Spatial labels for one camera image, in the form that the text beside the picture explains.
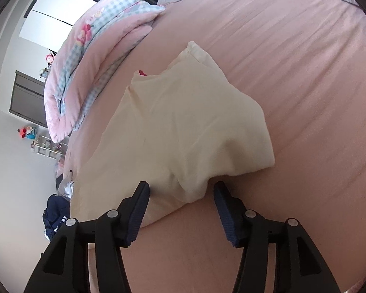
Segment red and blue plush toy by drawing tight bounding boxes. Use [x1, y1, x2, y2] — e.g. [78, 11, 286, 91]
[17, 126, 38, 141]

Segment white wire rack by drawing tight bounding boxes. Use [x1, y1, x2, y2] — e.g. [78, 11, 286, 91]
[30, 134, 63, 160]

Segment white wardrobe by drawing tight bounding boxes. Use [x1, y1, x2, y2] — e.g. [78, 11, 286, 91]
[20, 0, 87, 49]

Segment folded pink checked quilt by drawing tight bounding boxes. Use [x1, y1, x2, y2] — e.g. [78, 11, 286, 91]
[43, 0, 166, 144]

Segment navy striped clothes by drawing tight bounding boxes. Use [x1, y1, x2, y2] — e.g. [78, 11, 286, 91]
[43, 193, 72, 241]

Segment light printed cloth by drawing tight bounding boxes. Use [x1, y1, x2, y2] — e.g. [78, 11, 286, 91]
[56, 171, 75, 203]

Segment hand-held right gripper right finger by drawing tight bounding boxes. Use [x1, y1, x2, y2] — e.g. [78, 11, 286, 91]
[213, 180, 341, 293]

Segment pink and cream shirt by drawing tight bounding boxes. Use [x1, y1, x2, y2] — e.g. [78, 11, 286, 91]
[69, 40, 276, 228]

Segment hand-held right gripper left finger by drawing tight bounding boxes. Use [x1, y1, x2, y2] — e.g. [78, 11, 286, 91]
[23, 181, 151, 293]

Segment grey door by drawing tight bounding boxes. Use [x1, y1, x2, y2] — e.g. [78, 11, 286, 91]
[9, 70, 49, 129]

